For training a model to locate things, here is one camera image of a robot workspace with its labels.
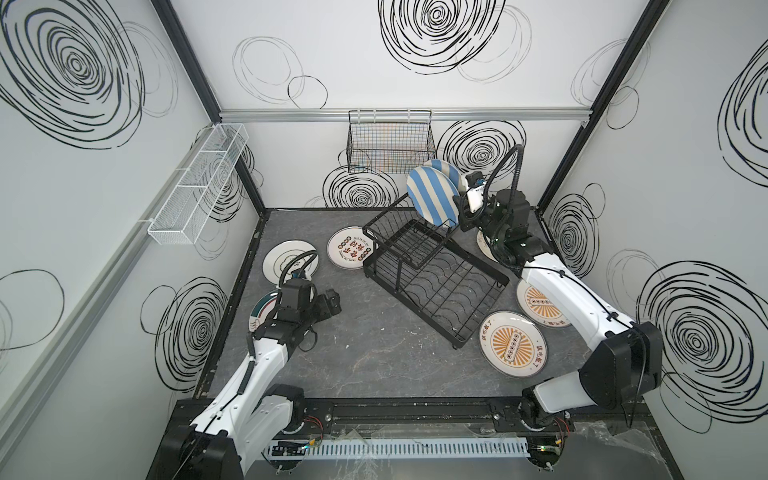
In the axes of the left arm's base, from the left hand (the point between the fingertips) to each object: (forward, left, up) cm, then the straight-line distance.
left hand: (329, 298), depth 85 cm
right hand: (+19, -35, +24) cm, 46 cm away
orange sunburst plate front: (-7, -54, -10) cm, 55 cm away
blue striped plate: (+23, -29, +20) cm, 42 cm away
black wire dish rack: (+16, -27, -7) cm, 32 cm away
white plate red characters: (+26, -1, -10) cm, 28 cm away
